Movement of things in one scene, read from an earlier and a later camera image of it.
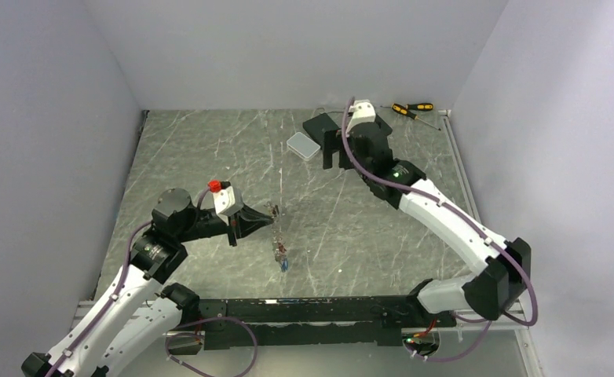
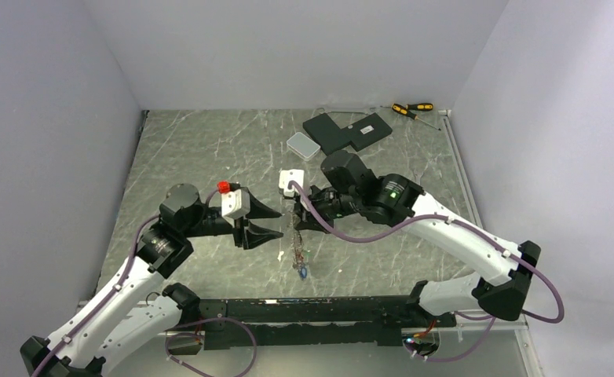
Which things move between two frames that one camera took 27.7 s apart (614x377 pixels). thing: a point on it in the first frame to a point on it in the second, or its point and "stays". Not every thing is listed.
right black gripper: x=334 y=140 to x=303 y=214
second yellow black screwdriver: x=417 y=106 stays
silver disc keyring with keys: x=279 y=247 to x=297 y=243
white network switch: x=302 y=146 stays
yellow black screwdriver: x=400 y=109 stays
